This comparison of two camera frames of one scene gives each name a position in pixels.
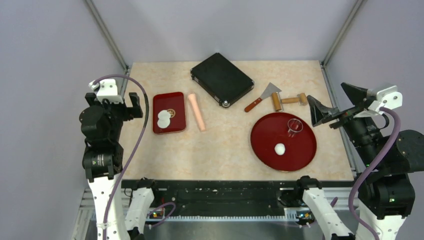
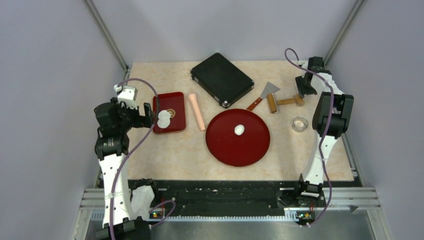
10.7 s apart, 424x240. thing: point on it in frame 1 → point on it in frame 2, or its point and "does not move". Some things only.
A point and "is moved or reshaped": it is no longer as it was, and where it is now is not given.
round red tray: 291,129 → 238,137
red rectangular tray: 174,103 does not move
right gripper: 319,111 → 302,90
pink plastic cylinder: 193,98 does not move
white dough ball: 280,149 → 239,130
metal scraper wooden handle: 270,89 does not move
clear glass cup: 294,125 is moved or reshaped
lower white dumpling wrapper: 163,123 does not move
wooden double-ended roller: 277,102 is moved or reshaped
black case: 222,81 does not move
